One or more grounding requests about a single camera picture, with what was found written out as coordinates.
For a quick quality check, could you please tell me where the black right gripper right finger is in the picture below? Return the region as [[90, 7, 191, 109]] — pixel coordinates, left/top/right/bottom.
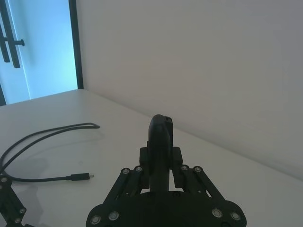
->
[[165, 115, 228, 202]]

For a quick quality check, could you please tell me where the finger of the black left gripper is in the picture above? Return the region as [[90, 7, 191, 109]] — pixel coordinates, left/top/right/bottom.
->
[[0, 174, 32, 227]]

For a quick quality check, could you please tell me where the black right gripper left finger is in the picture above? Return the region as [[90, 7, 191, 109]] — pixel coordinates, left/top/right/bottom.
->
[[106, 114, 170, 201]]

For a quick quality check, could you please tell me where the frosted glass door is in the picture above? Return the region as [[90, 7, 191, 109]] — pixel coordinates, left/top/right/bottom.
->
[[0, 0, 80, 106]]

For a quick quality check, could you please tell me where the black cable with silver plug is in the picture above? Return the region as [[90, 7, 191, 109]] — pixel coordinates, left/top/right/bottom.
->
[[0, 122, 95, 184]]

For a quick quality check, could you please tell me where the black door frame post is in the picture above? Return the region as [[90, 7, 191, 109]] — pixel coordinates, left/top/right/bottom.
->
[[69, 0, 89, 90]]

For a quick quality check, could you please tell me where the black door handle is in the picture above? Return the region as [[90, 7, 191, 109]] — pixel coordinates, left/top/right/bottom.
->
[[0, 0, 25, 69]]

